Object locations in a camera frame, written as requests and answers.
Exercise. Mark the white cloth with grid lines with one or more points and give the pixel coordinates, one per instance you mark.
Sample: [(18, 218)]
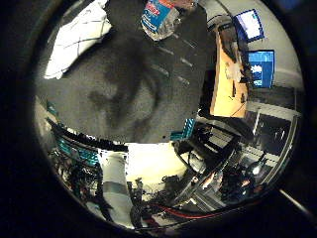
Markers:
[(79, 36)]

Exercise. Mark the wooden desk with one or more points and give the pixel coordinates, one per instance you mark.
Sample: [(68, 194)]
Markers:
[(226, 89)]

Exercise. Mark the computer monitor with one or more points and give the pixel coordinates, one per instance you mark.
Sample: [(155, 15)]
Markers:
[(262, 67), (250, 24)]

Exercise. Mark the white post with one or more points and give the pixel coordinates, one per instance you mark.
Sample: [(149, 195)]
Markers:
[(115, 185)]

